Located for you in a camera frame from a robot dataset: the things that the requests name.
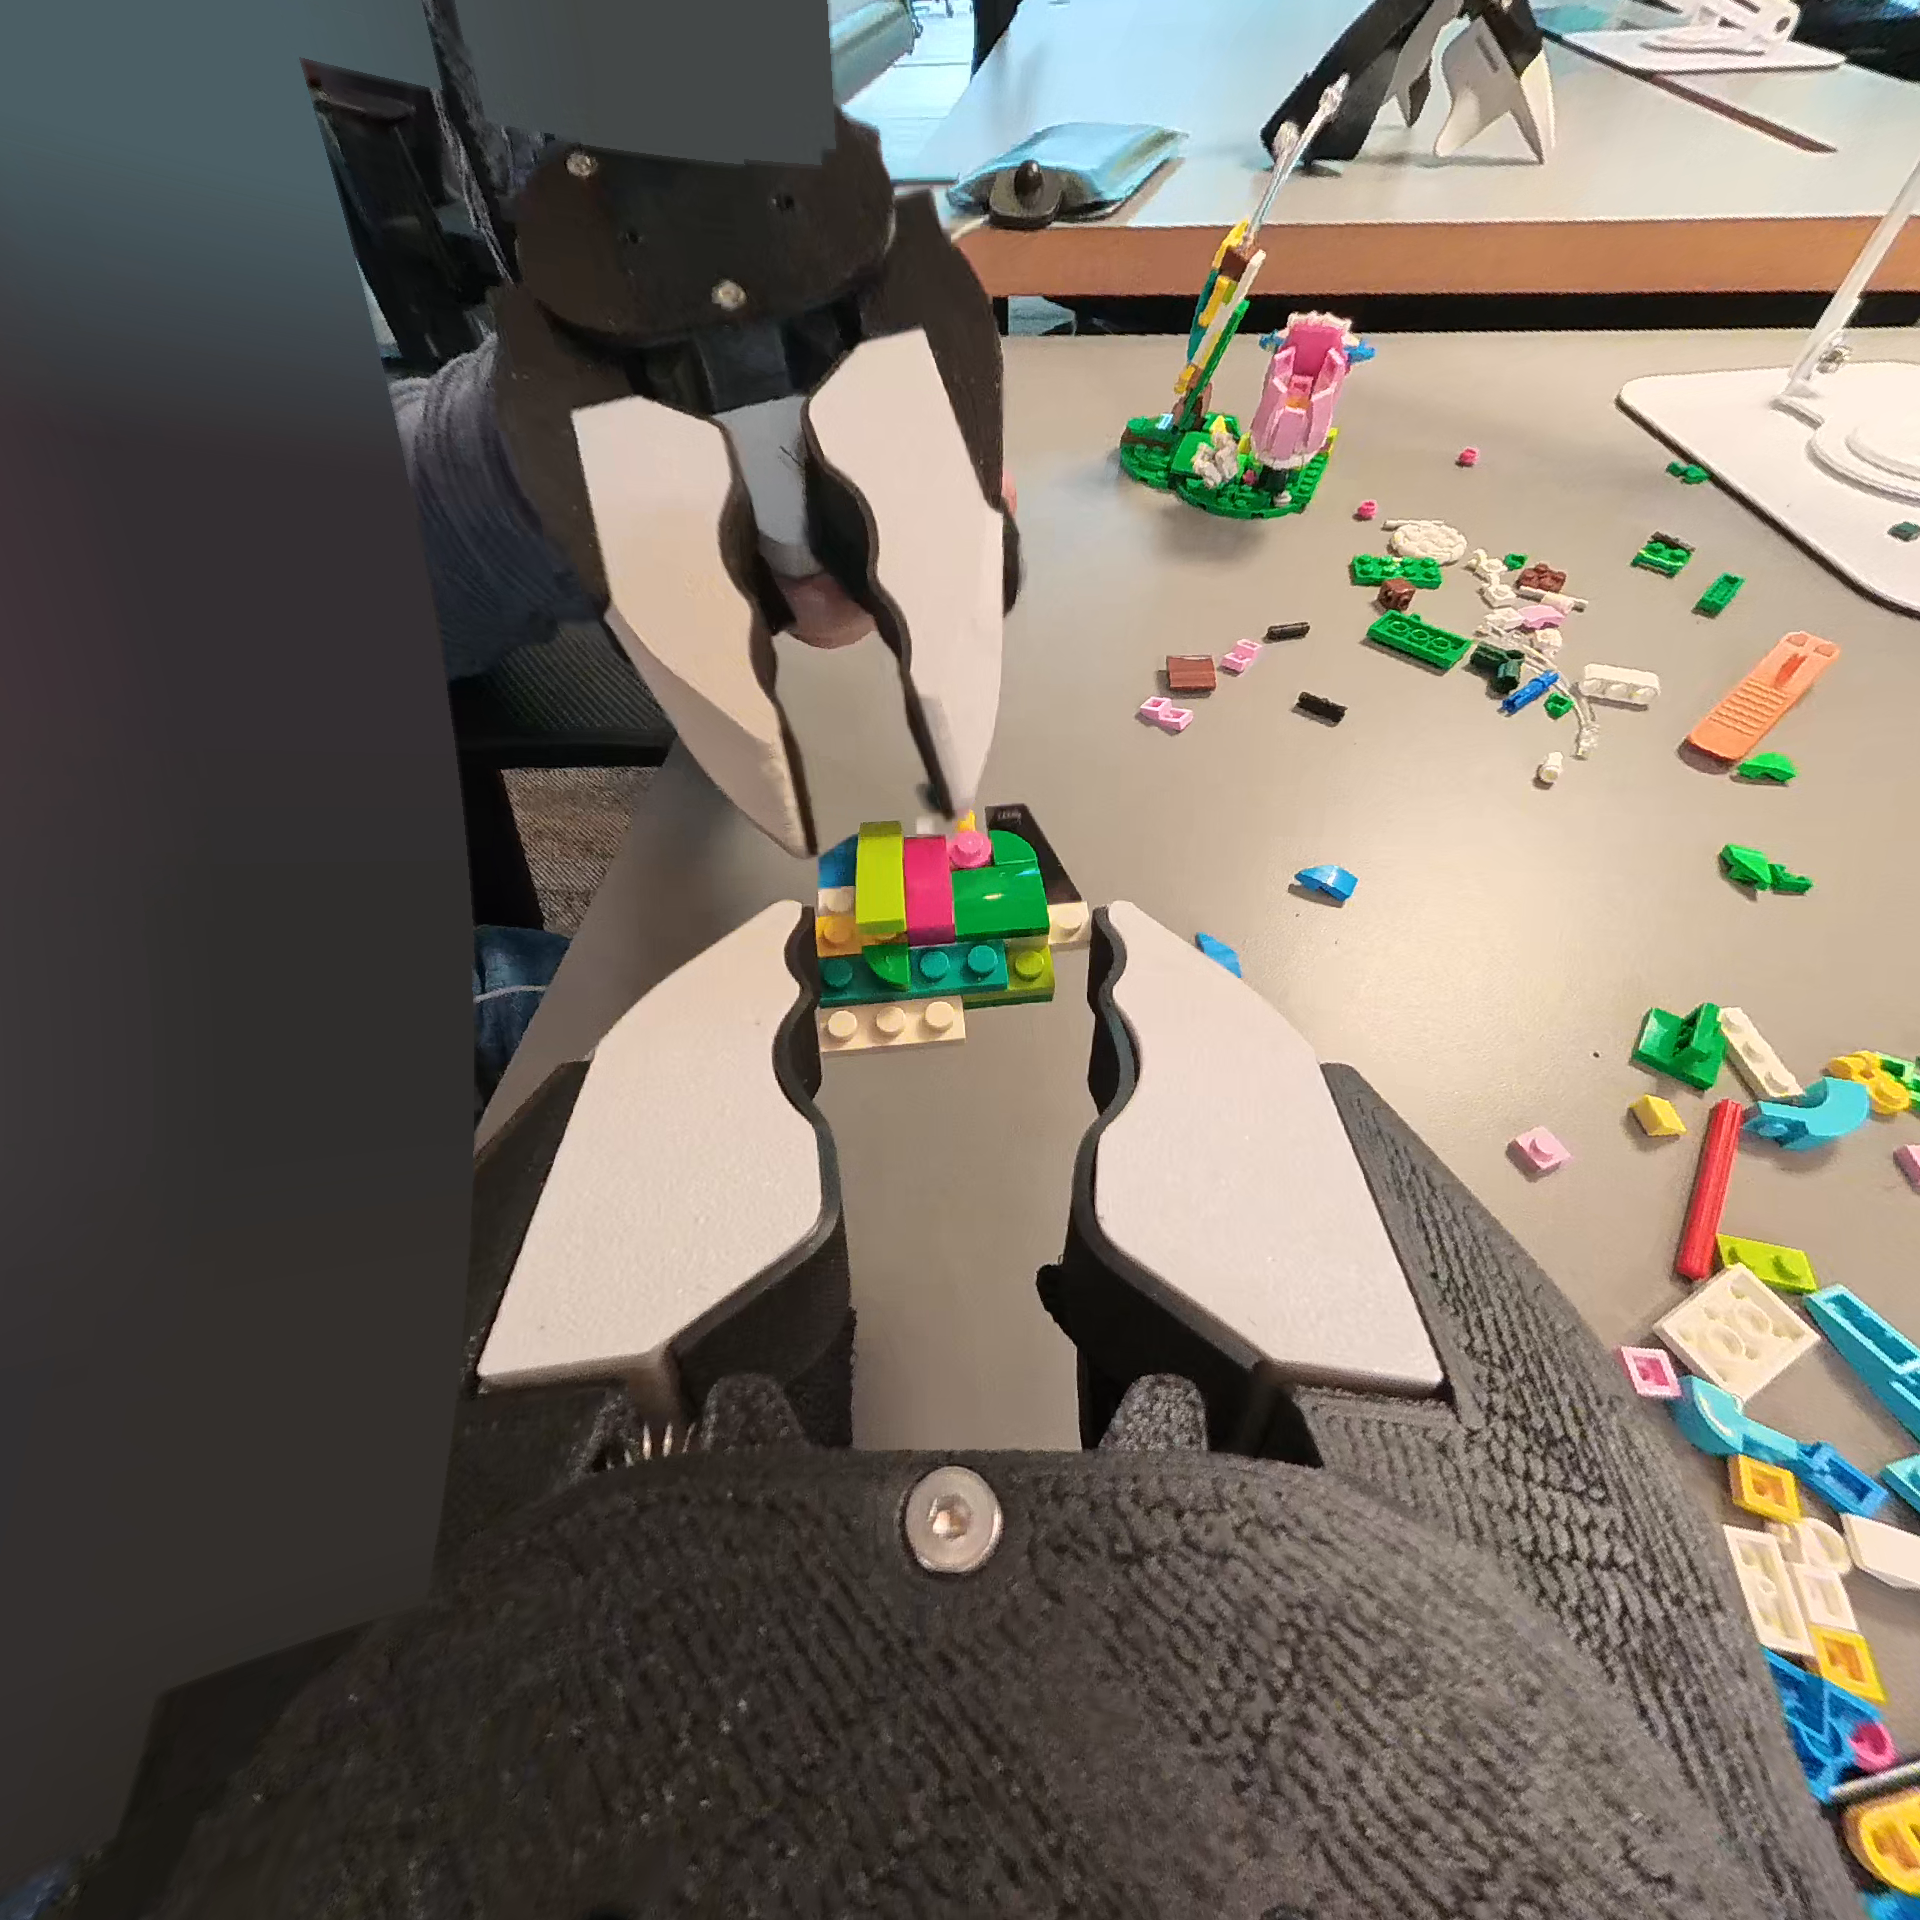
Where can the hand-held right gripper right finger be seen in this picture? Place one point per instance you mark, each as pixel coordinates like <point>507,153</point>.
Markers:
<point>1243,1184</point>

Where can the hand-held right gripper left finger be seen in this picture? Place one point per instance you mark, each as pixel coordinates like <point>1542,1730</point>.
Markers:
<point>661,1184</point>

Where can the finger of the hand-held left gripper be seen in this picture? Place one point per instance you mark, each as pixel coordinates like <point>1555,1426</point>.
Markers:
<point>931,523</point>
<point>667,570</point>

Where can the lime green long plate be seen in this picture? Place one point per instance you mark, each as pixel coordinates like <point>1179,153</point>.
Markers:
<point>878,884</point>

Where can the colourful brick assembly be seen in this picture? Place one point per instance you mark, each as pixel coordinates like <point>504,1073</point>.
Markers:
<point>973,915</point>

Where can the grey desk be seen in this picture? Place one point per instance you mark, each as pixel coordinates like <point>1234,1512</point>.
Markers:
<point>1425,1019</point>

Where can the person's left hand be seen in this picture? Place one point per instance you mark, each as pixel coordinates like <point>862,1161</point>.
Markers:
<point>821,613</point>

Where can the black office chair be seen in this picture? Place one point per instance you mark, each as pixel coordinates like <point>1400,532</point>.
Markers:
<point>570,705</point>

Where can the blue slope brick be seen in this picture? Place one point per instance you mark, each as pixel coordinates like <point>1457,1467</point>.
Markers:
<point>1219,954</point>

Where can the person's leg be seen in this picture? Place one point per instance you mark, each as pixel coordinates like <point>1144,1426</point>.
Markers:
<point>516,990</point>

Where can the pink small plate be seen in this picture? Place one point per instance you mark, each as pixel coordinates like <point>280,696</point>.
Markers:
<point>1541,1147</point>

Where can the brown square tile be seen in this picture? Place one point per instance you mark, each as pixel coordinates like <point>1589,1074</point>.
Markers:
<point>1192,673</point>

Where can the brick flower model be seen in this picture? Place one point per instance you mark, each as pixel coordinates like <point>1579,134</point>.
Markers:
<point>1299,404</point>

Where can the teal pouch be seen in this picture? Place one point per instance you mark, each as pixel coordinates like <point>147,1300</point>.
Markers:
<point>1102,153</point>

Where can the yellow small brick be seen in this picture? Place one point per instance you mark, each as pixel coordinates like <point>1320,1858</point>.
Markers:
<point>1654,1113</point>

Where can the pink small tile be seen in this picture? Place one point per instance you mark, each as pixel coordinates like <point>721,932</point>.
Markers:
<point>1651,1372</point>

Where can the red long bar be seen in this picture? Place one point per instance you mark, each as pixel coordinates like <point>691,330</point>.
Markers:
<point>1709,1189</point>

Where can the green studded plate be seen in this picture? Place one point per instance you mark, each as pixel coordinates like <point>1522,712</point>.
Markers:
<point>1395,570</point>
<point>1418,640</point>

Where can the white round flower plate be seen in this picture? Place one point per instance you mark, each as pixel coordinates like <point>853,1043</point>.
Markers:
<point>1428,539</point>

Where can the white square plate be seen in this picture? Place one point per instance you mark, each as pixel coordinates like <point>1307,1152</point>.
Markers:
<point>1737,1328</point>

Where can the lime small plate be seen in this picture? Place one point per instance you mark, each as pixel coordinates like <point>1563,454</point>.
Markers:
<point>1768,1262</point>

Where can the light blue curved brick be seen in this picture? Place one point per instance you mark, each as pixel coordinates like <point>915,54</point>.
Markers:
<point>1716,1422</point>

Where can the white studded brick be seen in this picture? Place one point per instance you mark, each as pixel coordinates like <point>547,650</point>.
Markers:
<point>1757,1054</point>

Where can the clear curly piece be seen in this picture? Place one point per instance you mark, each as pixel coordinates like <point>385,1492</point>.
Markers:
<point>1585,734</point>

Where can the light blue arch brick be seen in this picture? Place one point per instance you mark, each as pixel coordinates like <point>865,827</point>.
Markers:
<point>1808,1117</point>

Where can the blue thin bar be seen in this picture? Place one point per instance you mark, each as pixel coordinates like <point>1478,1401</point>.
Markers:
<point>1529,693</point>

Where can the heap of small mixed bricks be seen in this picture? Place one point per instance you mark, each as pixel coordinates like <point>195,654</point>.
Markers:
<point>1522,608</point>

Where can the green leaf pieces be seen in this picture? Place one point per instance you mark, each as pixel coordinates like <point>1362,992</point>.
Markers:
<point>1757,869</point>

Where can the white rounded brick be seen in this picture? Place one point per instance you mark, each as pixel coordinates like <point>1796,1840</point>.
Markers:
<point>1621,685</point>

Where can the teal long slope brick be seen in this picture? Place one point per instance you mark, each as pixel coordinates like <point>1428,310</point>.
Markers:
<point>1867,1349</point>

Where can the green curved brick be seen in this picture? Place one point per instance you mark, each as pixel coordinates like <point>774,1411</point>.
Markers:
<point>1768,769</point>

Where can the orange brick separator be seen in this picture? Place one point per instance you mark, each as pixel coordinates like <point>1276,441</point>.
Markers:
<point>1763,698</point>

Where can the black white folding stand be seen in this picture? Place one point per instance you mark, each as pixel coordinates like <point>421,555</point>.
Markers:
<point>1484,75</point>

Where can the pile of blue white bricks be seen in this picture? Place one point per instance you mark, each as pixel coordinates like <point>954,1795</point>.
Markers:
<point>1821,1620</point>

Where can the wooden-edged table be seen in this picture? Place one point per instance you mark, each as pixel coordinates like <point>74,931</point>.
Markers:
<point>1651,194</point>

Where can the green bracket brick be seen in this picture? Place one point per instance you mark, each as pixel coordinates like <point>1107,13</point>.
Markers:
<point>1681,1044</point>

